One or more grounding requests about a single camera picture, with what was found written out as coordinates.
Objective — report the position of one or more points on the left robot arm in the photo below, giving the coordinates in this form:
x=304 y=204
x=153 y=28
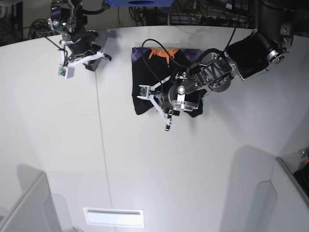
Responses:
x=215 y=69

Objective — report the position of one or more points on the black T-shirt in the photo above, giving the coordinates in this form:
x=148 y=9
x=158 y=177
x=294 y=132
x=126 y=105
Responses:
x=150 y=65

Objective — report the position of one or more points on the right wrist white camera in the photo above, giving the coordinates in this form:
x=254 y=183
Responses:
x=66 y=72

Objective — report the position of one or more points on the black keyboard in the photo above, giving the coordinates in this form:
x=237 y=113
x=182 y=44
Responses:
x=302 y=176

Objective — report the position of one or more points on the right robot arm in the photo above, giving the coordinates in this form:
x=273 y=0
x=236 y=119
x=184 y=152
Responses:
x=68 y=17

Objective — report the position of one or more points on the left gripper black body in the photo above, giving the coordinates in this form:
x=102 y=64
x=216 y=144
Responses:
x=173 y=101

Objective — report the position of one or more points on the white label plate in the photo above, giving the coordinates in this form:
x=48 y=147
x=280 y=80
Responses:
x=114 y=217

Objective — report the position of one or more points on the black power strip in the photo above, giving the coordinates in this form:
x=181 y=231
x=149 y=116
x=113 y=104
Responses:
x=223 y=22

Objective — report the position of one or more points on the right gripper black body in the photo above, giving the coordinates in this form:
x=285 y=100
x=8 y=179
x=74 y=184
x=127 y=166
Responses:
x=79 y=43

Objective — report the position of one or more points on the wrist white camera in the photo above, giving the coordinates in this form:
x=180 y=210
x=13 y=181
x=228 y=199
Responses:
x=66 y=72
x=144 y=92

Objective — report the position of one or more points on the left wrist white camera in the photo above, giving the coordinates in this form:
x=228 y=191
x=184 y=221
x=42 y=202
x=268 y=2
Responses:
x=144 y=92

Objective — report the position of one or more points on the blue box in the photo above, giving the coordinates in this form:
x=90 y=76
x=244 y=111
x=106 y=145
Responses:
x=146 y=3

